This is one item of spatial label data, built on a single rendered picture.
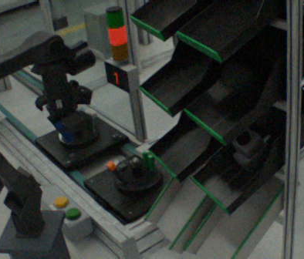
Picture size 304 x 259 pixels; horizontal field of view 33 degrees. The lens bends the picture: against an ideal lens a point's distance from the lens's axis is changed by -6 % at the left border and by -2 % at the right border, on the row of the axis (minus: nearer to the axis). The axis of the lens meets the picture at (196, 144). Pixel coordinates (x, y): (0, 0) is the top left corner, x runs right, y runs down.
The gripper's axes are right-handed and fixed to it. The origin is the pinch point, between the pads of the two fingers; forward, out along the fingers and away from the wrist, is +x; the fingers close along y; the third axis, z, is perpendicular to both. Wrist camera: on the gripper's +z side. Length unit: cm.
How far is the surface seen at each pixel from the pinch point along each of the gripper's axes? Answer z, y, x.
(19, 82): 27, 112, 35
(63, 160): 8.5, 30.9, 28.7
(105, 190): 9.9, 8.0, 28.6
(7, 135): 1, 63, 30
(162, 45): 102, 102, 42
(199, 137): 21.1, -23.0, 2.5
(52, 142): 11, 44, 29
